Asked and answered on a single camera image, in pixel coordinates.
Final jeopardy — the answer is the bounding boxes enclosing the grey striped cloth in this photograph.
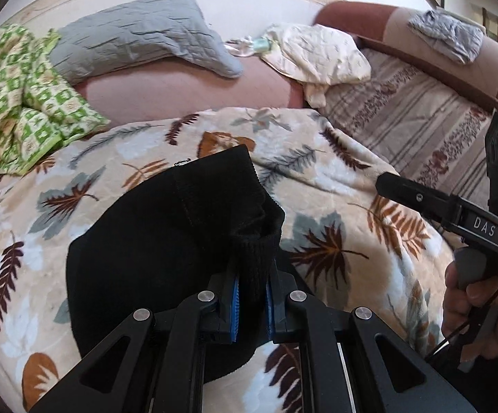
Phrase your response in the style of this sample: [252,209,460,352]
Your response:
[407,9,485,64]

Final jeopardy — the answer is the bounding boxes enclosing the black cable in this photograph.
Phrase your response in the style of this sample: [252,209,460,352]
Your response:
[423,275,498,360]

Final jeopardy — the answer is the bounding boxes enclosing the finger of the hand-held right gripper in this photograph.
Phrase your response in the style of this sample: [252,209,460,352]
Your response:
[375,172,465,232]

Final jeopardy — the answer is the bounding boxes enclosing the grey quilted pillow cover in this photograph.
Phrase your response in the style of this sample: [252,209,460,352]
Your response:
[49,0,245,87]

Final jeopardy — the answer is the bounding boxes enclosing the cream printed cloth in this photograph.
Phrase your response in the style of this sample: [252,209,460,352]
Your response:
[261,23,372,108]

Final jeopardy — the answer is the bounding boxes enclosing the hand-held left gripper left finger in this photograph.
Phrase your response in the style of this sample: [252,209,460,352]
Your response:
[29,273,241,413]

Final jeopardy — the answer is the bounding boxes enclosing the person's right hand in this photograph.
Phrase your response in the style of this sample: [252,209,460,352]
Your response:
[442,260,498,360]

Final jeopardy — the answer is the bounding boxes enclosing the black pants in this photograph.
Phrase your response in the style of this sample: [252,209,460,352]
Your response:
[66,144,314,383]

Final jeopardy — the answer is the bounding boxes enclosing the leaf printed fleece blanket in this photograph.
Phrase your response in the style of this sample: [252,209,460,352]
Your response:
[0,107,456,413]

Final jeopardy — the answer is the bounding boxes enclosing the small white cloth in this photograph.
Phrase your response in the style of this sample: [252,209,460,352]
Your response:
[225,36,254,58]

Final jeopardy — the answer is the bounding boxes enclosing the green checkered quilt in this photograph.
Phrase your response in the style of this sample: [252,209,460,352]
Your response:
[0,23,111,176]

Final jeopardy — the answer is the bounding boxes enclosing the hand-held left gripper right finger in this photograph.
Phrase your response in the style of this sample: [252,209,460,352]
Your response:
[265,267,477,413]

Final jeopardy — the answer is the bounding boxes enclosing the striped floral sofa cover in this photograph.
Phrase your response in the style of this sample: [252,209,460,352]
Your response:
[318,47,497,246]

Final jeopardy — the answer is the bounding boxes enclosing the brown and beige sofa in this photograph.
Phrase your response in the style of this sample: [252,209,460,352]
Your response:
[74,1,498,138]

